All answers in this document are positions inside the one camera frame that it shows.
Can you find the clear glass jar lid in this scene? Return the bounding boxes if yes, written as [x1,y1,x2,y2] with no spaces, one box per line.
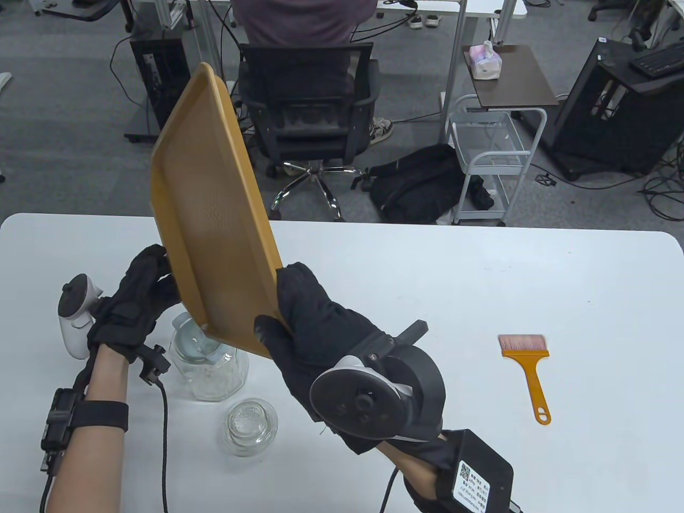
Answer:
[223,398,279,458]

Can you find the white wire cart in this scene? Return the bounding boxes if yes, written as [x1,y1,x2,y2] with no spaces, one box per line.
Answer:
[446,95,549,227]

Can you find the black office chair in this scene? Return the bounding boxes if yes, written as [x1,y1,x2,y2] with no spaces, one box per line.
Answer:
[237,42,382,222]

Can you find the person's right forearm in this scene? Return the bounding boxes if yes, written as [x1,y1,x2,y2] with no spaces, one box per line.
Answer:
[374,432,461,513]

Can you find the orange handled brush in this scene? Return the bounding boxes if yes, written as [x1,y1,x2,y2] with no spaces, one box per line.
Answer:
[498,334,552,426]

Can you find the black equipment stand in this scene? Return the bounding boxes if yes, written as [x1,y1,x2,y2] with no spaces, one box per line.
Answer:
[549,39,684,181]

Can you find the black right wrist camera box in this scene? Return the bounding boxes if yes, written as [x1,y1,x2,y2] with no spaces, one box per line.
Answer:
[434,429,517,513]

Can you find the white desk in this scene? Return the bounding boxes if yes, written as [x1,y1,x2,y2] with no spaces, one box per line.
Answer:
[374,0,528,145]

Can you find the clear glass jar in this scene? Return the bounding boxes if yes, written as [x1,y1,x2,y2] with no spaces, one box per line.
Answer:
[169,312,250,403]

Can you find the person's left hand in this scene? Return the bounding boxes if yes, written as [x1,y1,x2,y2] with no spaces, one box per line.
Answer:
[87,244,181,365]

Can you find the black floor cables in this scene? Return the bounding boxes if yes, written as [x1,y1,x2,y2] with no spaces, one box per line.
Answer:
[534,144,684,222]

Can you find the person's left forearm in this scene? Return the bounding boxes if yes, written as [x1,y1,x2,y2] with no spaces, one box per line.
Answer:
[46,342,130,513]

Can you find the yellow wooden tray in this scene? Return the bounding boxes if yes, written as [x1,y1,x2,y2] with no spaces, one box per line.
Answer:
[150,61,292,359]

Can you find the black keyboard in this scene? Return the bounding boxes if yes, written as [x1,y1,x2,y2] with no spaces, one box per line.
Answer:
[629,42,684,79]

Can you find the black backpack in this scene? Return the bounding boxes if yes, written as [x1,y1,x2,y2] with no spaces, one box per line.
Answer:
[352,143,495,224]

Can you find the black computer tower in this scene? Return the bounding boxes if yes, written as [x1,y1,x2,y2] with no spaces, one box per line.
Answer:
[124,28,192,144]

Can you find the brown side table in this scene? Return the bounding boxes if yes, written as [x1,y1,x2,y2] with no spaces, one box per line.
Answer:
[462,44,561,112]

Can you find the black braided cable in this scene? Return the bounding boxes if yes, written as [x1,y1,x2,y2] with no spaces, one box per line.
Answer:
[139,344,173,513]

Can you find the black left wrist camera strap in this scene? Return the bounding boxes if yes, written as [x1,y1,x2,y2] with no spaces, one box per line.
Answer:
[40,388,130,472]

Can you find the black and white controller on right glove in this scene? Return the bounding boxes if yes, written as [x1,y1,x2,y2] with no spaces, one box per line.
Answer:
[308,320,447,444]

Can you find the person's right hand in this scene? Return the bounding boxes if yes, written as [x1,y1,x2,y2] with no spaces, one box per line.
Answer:
[253,261,397,456]

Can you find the pink tissue pack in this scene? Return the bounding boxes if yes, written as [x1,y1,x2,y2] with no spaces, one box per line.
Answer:
[468,40,504,81]

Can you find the white controller on left glove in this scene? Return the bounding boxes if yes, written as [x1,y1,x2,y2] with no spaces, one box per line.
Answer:
[57,273,104,360]

